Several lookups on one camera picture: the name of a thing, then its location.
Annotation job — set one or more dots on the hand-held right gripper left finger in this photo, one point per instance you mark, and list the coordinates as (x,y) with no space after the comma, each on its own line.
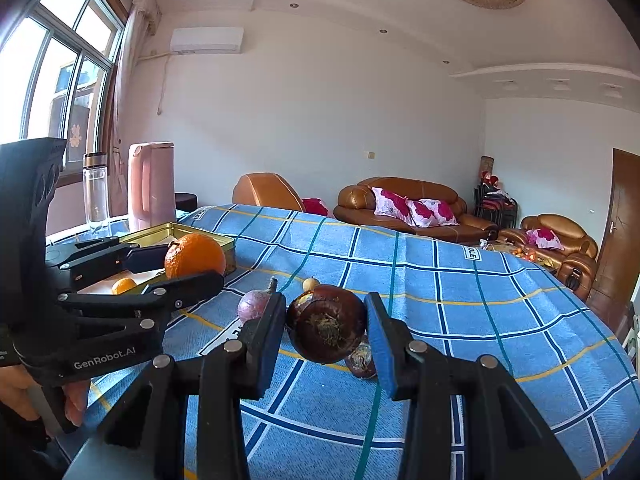
(267,355)

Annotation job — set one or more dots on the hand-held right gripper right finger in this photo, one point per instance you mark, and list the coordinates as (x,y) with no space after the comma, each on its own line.
(387,355)

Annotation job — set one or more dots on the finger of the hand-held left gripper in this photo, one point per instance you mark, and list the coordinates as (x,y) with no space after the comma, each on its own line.
(100,260)
(190,287)

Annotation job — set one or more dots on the dark brown mangosteen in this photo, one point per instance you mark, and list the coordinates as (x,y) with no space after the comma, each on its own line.
(360,360)
(325,325)

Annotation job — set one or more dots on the large orange with stem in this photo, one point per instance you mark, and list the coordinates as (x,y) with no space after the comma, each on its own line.
(195,257)

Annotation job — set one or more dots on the small orange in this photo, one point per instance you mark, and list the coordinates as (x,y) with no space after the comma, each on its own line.
(123,286)

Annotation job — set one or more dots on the gold metal tin tray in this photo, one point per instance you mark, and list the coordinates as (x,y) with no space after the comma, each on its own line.
(230,260)

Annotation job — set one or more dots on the purple red onion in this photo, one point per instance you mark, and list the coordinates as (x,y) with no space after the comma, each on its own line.
(252,305)

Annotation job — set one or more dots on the small tan round fruit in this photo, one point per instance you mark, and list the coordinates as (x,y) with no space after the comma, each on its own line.
(310,285)

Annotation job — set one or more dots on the person's left hand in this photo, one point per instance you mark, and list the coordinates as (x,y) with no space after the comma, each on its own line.
(79,402)

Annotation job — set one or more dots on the clear glass water bottle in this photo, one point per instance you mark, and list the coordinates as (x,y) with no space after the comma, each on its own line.
(95,195)

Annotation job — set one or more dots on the blue checked tablecloth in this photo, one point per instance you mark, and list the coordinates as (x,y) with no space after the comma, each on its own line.
(450,300)

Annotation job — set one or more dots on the pink electric kettle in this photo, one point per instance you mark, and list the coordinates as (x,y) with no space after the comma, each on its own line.
(150,190)

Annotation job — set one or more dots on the dark round stool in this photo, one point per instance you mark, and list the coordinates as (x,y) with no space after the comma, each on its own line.
(186,201)

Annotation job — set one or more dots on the brown leather armchair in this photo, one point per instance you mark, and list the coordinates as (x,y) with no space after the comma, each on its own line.
(555,222)
(265,190)

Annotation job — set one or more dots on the red cushion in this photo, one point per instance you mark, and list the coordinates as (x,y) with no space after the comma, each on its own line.
(315,206)

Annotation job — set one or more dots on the pink floral pillow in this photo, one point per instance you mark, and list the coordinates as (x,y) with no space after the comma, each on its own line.
(545,238)
(392,205)
(432,212)

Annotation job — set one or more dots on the brown leather sofa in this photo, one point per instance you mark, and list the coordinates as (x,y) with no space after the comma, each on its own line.
(355,200)

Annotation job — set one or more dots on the cluttered coffee table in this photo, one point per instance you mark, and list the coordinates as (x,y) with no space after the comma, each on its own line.
(520,252)

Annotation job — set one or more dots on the pink curtain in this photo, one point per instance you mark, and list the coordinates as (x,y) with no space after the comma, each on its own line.
(127,85)

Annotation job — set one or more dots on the dark stacked chairs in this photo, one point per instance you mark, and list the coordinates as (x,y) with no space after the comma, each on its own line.
(495,207)

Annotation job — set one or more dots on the window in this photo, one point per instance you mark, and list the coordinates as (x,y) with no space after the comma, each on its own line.
(30,75)

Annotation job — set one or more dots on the tall floor vase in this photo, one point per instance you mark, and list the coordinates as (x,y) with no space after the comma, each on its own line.
(487,165)

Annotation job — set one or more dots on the white air conditioner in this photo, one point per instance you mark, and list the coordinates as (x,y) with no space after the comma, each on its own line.
(206,40)

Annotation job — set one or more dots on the brown wooden door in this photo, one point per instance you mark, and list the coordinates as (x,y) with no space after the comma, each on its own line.
(617,220)

